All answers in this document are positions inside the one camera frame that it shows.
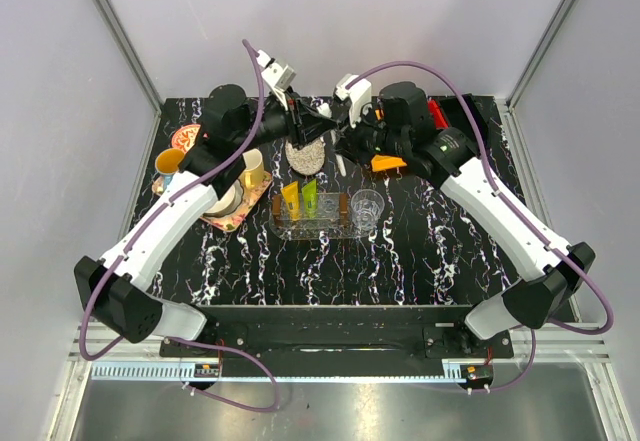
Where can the yellow toothpaste tube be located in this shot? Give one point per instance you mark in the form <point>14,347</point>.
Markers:
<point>290,194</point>

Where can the yellow bin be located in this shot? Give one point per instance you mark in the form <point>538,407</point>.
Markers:
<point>382,161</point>

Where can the red bin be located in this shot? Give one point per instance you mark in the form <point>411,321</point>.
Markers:
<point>437,115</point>

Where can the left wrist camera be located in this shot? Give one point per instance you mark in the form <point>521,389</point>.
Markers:
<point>277,75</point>

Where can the clear acrylic tray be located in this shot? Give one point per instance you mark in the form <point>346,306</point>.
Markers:
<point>320,233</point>

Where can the orange patterned bowl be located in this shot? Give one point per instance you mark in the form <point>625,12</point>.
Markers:
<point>184,138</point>

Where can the green toothpaste tube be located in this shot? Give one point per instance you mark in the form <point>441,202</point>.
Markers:
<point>310,198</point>

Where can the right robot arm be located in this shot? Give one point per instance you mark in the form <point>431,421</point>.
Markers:
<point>399,123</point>

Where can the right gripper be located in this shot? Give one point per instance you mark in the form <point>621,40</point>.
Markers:
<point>351,141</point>

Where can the blue butterfly mug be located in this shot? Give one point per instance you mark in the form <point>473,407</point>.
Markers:
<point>167,164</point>

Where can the floral serving tray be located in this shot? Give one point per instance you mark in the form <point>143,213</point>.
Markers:
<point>240,206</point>

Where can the clear glass tumbler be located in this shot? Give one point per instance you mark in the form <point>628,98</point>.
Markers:
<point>367,206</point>

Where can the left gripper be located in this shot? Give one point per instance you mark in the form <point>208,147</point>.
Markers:
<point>304,124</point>

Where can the clear toothbrush holder rack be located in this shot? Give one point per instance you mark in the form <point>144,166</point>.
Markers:
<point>330,208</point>

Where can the speckled saucer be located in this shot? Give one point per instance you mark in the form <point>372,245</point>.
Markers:
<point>307,160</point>

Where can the black bin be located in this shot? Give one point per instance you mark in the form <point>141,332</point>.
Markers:
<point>456,117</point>

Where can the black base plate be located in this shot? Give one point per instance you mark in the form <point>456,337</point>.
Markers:
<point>433,332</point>

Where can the white scalloped bowl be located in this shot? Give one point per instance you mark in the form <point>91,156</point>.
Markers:
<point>229,202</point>

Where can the aluminium rail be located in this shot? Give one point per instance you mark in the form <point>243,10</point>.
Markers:
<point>424,362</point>

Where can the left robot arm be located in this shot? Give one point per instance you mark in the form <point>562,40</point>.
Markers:
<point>114,288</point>

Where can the yellow mug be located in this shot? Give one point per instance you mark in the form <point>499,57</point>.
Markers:
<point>253,174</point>

